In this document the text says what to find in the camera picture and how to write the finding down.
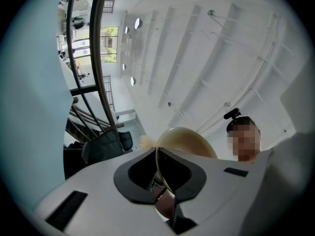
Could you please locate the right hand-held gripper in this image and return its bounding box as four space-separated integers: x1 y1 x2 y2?
246 131 315 236

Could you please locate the black mesh office chair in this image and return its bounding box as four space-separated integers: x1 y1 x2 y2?
63 129 135 179

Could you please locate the black head camera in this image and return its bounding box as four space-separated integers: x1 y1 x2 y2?
223 108 242 120

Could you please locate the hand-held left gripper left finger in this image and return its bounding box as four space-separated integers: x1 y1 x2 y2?
33 147 177 236

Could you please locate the person's head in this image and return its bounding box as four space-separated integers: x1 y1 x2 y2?
226 117 262 162

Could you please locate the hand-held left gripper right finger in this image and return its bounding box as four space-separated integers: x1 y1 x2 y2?
158 147 270 236

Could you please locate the black metal railing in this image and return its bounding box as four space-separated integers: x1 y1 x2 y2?
65 0 124 154

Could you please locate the yellow sponge piece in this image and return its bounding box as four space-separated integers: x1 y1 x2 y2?
139 134 159 152

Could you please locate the small brown round dish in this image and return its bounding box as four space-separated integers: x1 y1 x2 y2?
155 126 218 196

